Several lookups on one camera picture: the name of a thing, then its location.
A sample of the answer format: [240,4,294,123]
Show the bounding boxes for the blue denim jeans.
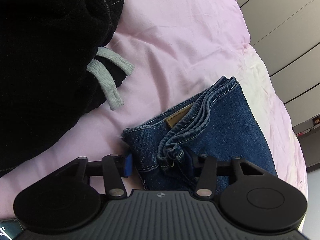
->
[123,77,276,191]

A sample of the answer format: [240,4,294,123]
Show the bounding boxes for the pink floral quilt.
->
[1,0,308,219]

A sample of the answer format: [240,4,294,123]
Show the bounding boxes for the beige wardrobe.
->
[237,0,319,172]

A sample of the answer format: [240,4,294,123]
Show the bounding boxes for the black garment with drawstring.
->
[1,0,134,175]

